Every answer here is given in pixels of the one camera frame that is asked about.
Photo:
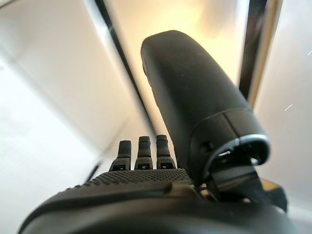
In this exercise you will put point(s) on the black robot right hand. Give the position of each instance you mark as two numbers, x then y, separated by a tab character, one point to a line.
195	92

